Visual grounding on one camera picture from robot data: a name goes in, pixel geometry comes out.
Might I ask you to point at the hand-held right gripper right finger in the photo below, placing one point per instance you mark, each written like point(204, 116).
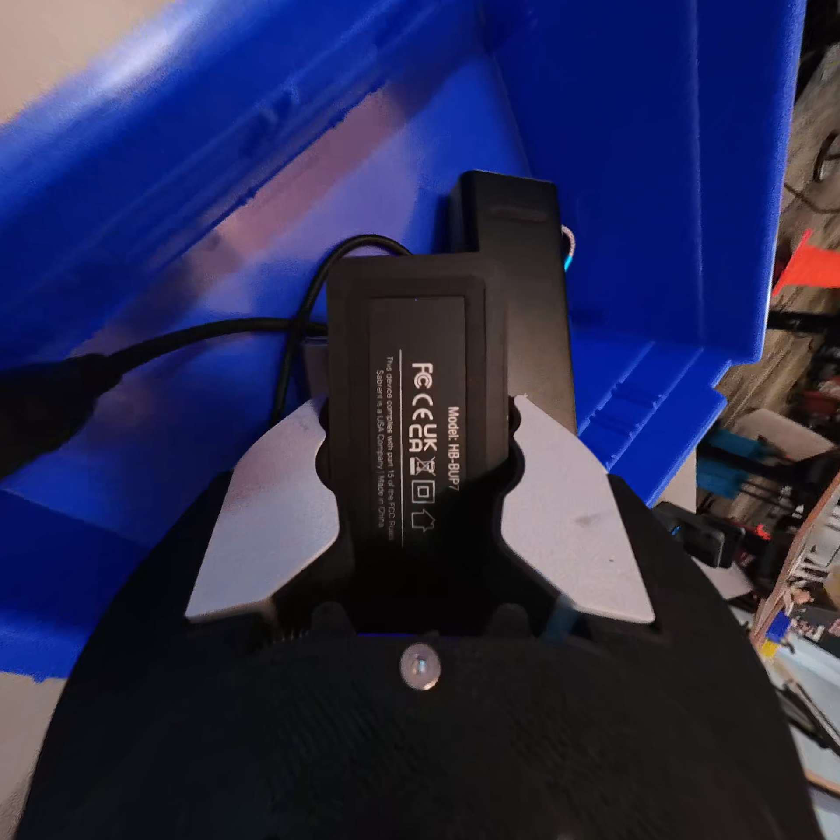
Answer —
point(577, 525)

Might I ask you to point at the blue plastic bin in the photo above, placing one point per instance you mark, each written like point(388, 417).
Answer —
point(623, 131)

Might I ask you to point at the black labelled USB hub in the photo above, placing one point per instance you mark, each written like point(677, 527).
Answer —
point(420, 341)

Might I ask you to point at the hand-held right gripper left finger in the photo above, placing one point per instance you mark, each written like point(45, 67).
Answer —
point(262, 525)

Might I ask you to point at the black silver-edged USB hub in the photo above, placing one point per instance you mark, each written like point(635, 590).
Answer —
point(525, 315)

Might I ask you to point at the orange traffic cone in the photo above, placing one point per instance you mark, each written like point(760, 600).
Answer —
point(814, 269)

